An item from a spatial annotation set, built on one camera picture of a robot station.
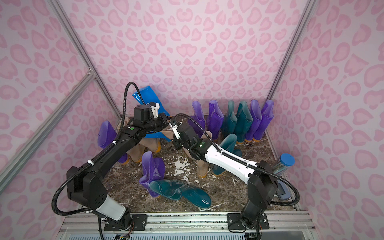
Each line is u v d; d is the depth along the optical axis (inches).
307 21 28.6
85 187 16.7
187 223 29.5
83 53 33.0
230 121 32.3
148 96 36.5
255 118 32.7
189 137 22.9
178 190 25.7
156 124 27.2
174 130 26.6
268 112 36.5
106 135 29.6
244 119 32.4
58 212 15.7
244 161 18.7
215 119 33.9
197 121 21.0
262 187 16.8
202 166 29.2
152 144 37.2
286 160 28.8
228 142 29.3
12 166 20.3
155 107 29.3
